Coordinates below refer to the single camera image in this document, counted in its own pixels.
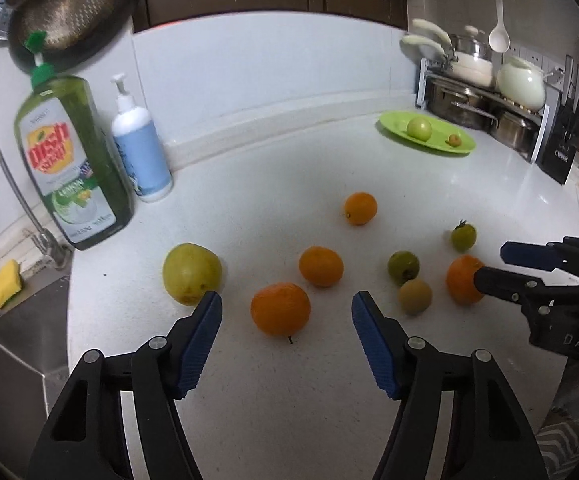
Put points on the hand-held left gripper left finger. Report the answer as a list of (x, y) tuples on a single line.
[(199, 345)]

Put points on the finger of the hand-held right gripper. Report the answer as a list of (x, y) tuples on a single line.
[(494, 282), (524, 255)]

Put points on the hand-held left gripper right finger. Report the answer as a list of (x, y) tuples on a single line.
[(374, 345)]

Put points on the green tomato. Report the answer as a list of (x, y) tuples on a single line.
[(463, 237)]

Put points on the tan round fruit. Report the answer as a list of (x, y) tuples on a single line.
[(415, 296)]

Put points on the large yellow-green fruit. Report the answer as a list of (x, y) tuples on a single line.
[(192, 273)]

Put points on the round dark green fruit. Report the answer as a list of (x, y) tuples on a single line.
[(403, 267)]

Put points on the large orange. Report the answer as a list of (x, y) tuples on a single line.
[(280, 308)]

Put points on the green plate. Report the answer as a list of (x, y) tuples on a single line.
[(394, 127)]

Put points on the black knife block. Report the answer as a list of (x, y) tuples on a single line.
[(562, 145)]

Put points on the striped floor mat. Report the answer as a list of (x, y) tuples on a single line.
[(567, 442)]

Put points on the small steel pot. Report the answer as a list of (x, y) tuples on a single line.
[(514, 130)]

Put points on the small brownish fruit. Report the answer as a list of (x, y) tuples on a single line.
[(453, 140)]

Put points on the green apple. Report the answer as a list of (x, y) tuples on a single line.
[(419, 128)]

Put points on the large steel pot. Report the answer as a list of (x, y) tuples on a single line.
[(457, 102)]

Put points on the white ceramic pot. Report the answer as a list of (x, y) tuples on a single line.
[(519, 85)]

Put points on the steel sink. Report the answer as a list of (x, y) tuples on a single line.
[(19, 345)]

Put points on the white frying pan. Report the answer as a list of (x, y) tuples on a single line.
[(472, 72)]

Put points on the metal pot rack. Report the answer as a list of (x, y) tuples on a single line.
[(422, 85)]

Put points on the yellow sponge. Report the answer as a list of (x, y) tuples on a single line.
[(4, 284)]

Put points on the white blue pump bottle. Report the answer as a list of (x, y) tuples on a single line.
[(137, 150)]

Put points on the white ladle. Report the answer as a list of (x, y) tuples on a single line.
[(498, 40)]

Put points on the steel pot with lid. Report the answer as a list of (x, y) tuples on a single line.
[(469, 45)]

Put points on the green dish soap bottle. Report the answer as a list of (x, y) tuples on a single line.
[(69, 160)]

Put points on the metal faucet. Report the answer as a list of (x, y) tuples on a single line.
[(9, 175)]

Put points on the white wall outlets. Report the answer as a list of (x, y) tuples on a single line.
[(552, 65)]

